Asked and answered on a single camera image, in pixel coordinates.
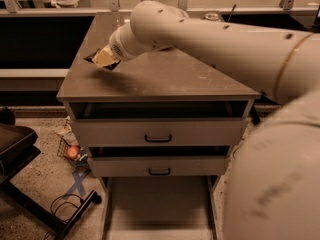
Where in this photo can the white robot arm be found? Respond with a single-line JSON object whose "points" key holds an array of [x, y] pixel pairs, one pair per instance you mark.
{"points": [[273, 191]]}

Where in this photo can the red apple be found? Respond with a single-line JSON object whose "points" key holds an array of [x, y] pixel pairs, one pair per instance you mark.
{"points": [[72, 152]]}

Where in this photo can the black office chair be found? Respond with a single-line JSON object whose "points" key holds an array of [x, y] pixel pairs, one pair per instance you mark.
{"points": [[49, 180]]}

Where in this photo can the open bottom grey drawer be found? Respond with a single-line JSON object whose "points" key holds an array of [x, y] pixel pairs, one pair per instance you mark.
{"points": [[159, 208]]}

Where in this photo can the black wire basket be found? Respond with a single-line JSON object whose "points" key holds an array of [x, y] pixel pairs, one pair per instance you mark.
{"points": [[81, 160]]}

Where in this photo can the grey drawer cabinet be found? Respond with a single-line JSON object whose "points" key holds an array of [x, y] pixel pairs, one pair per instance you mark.
{"points": [[167, 76]]}

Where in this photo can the silver soda can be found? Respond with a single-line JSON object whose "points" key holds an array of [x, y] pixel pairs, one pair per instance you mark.
{"points": [[211, 16]]}

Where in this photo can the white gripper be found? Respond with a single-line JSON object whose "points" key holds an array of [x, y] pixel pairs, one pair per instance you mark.
{"points": [[115, 48]]}

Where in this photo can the middle grey drawer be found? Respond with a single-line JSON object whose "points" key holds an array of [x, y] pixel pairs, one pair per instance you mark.
{"points": [[159, 161]]}

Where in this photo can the top grey drawer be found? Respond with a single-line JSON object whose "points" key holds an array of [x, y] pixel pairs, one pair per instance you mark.
{"points": [[182, 123]]}

